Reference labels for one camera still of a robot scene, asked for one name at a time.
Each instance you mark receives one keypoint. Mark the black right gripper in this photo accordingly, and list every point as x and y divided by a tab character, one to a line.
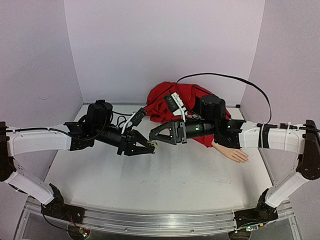
181	131

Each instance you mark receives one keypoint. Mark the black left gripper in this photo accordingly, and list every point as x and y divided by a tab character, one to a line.
129	143

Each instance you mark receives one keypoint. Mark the clear nail polish bottle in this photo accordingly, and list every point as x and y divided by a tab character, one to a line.
154	144

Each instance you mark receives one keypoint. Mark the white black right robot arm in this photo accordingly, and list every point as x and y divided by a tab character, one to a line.
301	139

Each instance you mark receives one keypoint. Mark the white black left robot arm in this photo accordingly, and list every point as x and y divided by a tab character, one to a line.
70	136

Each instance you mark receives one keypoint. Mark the mannequin hand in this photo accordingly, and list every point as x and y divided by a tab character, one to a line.
236	155

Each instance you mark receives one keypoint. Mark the red black sports jacket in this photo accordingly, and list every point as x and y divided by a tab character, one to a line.
158	111

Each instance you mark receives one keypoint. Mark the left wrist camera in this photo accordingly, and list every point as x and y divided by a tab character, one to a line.
99	116

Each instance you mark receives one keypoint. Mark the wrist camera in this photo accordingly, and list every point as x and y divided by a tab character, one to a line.
209	107
99	116

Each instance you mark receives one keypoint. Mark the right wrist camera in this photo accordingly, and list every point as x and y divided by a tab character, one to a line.
209	107

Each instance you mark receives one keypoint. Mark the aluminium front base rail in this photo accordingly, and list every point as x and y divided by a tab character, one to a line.
89	223

